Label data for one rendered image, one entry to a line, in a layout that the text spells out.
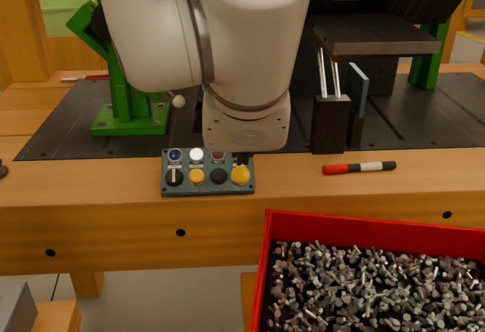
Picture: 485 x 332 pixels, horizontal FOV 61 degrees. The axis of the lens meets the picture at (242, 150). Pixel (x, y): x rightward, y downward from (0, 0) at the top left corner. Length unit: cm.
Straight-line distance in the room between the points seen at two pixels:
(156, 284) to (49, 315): 118
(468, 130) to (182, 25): 76
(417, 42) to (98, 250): 60
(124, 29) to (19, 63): 100
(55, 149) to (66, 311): 36
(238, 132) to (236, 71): 14
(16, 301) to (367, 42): 56
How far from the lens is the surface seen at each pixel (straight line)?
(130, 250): 74
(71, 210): 71
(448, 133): 94
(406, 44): 67
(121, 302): 175
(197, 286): 174
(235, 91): 37
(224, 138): 48
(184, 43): 32
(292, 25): 32
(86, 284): 174
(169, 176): 66
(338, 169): 73
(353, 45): 64
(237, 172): 65
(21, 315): 58
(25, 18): 126
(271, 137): 48
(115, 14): 32
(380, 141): 86
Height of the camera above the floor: 129
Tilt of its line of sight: 30 degrees down
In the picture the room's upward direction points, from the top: straight up
